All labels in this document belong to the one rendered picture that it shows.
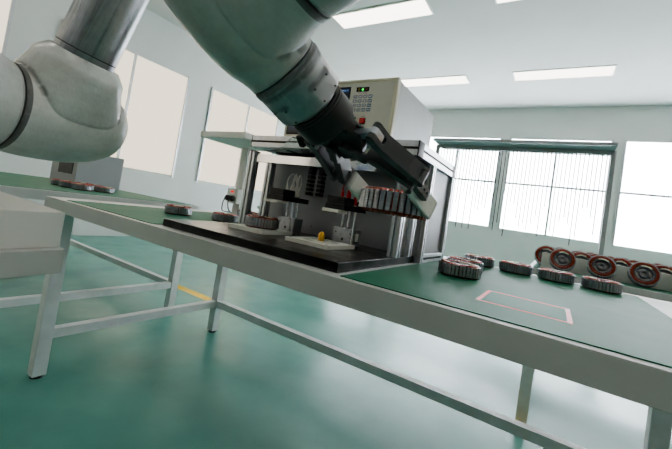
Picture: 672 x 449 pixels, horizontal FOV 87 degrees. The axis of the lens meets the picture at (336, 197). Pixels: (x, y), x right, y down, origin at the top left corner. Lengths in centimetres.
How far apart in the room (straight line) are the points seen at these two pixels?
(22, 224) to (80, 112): 22
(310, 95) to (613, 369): 52
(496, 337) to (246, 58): 52
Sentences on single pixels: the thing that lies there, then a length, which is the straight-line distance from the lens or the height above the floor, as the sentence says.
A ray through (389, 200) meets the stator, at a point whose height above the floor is 91.
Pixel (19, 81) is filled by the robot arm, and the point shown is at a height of 100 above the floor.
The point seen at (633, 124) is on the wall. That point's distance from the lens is 762.
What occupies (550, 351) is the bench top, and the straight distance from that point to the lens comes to 63.
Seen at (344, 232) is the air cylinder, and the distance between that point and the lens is 114.
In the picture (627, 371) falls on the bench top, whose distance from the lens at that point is 63.
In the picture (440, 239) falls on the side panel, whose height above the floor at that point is 83.
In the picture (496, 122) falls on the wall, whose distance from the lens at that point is 767.
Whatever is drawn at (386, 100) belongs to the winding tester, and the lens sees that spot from 117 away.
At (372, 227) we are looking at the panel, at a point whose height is 84.
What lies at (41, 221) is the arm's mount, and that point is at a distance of 73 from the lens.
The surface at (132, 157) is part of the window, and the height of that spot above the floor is 116.
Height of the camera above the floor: 88
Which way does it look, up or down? 2 degrees up
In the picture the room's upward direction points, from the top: 9 degrees clockwise
